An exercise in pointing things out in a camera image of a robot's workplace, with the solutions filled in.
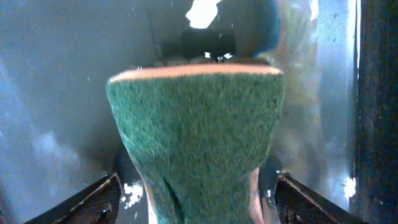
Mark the black rectangular tray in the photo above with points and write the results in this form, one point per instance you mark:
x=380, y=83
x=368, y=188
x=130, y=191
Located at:
x=337, y=132

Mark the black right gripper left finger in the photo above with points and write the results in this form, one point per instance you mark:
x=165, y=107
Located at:
x=98, y=203

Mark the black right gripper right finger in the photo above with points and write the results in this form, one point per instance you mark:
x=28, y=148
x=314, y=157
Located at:
x=298, y=204

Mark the green scrubbing sponge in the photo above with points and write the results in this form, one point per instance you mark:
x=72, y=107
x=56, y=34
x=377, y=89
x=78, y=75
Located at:
x=197, y=135

